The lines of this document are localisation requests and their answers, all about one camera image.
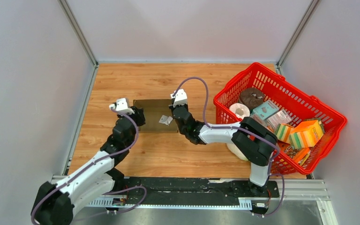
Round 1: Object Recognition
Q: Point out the brown cardboard box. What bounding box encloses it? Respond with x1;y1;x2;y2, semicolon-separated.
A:
133;99;178;133

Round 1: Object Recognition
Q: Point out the small white packet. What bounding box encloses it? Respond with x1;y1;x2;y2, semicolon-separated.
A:
158;115;173;126

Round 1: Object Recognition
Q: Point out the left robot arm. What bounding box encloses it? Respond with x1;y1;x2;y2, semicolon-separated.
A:
30;104;146;225

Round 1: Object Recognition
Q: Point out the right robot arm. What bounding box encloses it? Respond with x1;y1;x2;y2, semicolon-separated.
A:
169;105;279;196

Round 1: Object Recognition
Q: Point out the teal small box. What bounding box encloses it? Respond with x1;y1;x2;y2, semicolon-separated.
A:
251;100;279;120

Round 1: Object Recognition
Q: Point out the white tissue roll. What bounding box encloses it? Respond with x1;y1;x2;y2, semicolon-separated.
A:
229;103;250;120

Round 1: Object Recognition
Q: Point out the brown round chocolate cake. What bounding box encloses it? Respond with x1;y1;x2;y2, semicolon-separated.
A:
238;88;265;111

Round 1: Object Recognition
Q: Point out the pink transparent packet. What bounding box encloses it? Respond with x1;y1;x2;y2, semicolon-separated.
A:
266;109;292;131

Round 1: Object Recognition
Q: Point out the striped colourful sponge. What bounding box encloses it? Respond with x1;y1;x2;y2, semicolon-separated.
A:
274;124;295;144

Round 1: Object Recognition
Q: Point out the red plastic basket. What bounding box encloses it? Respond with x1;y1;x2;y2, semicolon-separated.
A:
213;62;347;175

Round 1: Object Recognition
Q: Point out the orange snack bag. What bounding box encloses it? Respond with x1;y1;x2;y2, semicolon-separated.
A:
284;146;311;166

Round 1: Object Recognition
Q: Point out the orange sponge pack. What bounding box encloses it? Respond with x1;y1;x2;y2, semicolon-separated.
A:
289;118;325;149

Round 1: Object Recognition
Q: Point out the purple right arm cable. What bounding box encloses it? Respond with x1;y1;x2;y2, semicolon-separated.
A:
172;76;287;218

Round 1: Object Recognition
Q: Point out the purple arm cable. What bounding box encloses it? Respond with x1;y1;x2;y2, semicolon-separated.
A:
172;76;287;218
30;106;148;225

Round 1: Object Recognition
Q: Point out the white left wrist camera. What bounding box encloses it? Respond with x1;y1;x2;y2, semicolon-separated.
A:
109;97;135;115

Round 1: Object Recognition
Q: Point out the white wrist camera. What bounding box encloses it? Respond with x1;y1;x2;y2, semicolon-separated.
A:
170;89;188;107
109;97;135;115

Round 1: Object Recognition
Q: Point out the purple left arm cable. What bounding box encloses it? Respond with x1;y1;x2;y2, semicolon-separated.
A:
30;106;148;225

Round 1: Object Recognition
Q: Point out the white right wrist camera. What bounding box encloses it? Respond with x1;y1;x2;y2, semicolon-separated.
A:
170;89;188;107

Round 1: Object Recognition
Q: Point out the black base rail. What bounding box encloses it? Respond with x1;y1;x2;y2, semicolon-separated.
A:
90;176;280;215

